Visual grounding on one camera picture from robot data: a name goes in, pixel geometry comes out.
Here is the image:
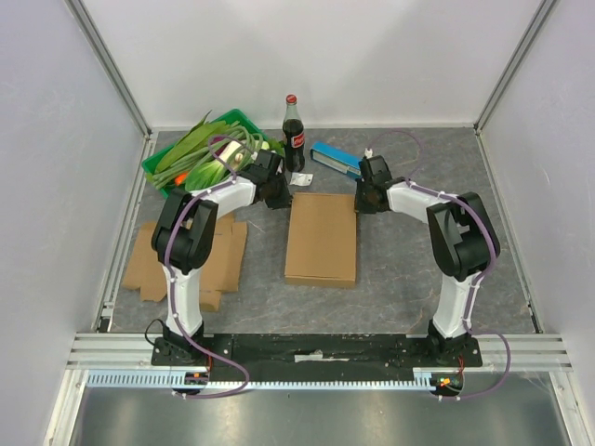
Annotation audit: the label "orange carrot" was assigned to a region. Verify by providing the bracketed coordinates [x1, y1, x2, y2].
[174, 172, 189, 186]

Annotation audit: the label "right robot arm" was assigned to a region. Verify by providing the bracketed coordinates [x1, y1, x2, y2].
[355, 150, 500, 366]

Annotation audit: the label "blue slotted cable duct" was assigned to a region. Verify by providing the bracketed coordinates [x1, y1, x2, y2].
[86, 370, 436, 391]

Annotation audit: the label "aluminium frame rail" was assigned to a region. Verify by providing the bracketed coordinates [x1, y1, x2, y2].
[64, 0, 152, 138]

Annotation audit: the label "large cardboard box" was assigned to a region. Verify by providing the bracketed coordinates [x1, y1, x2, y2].
[284, 192, 357, 289]

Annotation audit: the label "green plastic tray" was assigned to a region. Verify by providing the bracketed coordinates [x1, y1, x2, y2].
[140, 109, 277, 196]

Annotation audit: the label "blue rectangular box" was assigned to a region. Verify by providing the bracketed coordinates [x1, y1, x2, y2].
[310, 141, 361, 179]

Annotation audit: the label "cola glass bottle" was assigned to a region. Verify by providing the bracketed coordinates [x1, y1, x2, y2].
[282, 94, 305, 173]

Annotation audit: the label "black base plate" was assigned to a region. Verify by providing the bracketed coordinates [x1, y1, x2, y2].
[151, 332, 484, 373]

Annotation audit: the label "long green beans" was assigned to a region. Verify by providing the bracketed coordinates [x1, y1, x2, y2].
[149, 125, 269, 190]

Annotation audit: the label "small cardboard box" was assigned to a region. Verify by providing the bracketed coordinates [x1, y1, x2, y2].
[121, 216, 248, 313]

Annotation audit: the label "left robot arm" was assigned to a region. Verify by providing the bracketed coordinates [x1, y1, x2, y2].
[152, 151, 292, 365]

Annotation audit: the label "large green leaf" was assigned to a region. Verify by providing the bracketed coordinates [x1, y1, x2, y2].
[155, 116, 226, 174]

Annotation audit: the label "bok choy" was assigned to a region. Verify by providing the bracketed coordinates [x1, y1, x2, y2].
[184, 159, 230, 191]

